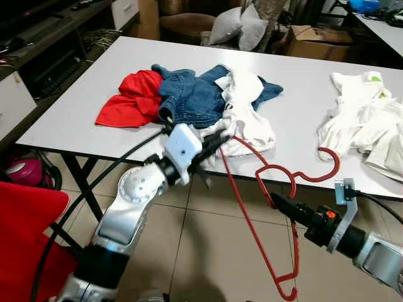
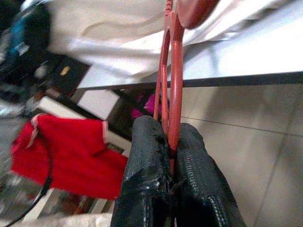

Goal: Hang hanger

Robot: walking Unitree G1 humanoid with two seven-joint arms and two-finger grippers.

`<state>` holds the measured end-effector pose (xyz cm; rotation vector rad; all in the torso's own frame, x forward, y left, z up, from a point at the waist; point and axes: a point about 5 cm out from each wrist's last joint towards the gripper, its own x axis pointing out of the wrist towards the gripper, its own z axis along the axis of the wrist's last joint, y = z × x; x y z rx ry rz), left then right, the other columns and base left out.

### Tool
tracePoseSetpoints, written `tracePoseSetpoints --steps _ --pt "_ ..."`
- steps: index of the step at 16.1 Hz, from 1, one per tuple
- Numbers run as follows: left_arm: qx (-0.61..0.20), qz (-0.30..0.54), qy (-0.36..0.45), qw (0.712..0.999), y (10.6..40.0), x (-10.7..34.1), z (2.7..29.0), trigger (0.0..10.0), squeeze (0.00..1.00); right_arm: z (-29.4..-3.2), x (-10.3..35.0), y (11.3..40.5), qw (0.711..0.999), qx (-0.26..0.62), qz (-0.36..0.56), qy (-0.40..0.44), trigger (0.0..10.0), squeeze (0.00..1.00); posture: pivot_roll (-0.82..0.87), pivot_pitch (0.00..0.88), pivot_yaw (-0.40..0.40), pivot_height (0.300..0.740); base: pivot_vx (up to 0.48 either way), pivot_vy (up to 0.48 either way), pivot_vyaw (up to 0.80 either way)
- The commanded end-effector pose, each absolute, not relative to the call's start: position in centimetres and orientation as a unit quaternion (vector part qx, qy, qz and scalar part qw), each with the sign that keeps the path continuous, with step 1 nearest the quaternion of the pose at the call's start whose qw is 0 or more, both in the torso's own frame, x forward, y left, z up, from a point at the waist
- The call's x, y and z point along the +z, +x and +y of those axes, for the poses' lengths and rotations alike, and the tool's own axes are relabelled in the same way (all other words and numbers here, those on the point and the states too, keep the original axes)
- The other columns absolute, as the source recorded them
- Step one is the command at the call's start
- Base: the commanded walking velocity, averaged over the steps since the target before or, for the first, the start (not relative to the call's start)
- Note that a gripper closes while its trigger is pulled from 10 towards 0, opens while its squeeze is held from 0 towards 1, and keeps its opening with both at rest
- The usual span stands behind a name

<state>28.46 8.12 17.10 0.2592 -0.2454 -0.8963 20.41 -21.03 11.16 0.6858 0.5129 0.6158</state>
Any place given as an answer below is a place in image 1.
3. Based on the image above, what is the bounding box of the blue denim jacket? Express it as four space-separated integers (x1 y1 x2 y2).
151 63 284 128

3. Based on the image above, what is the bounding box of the brown cardboard box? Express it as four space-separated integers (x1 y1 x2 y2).
287 25 353 62

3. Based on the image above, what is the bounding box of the grey robot leg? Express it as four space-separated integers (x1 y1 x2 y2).
135 289 171 302

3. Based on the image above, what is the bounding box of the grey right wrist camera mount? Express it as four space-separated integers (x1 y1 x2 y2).
327 178 360 254

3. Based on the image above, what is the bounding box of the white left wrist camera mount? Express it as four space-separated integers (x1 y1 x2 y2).
162 123 203 186

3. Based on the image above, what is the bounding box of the black shelf unit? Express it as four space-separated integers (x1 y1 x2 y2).
0 0 120 101

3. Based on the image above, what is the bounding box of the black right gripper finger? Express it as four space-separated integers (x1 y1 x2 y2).
274 203 309 226
271 193 315 216

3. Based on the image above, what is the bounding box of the blue box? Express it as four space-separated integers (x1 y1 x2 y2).
348 0 382 14

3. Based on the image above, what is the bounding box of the pink plastic container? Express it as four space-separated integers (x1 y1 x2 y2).
6 157 62 191

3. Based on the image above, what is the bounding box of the red garment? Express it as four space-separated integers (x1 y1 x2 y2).
96 69 166 128

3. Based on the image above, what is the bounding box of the grey pillow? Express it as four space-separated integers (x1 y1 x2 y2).
209 8 243 46
238 5 268 52

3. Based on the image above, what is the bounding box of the white cabinet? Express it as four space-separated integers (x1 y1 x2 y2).
0 71 37 142

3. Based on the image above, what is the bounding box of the red clothes hanger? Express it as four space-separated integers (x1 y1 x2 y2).
217 135 341 302

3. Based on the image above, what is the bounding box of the white garment green label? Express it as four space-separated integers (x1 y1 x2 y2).
317 71 403 158

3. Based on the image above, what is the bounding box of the brown armchair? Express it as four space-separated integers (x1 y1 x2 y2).
159 0 218 43

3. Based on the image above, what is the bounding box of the white drawer front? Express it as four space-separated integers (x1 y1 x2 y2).
112 0 139 31

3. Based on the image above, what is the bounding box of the cream garment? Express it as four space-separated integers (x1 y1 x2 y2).
364 116 403 183

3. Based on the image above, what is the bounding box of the white side table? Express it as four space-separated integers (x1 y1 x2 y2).
353 11 403 57

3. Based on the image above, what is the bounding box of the white flag print t-shirt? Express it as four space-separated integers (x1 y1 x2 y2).
200 68 278 157

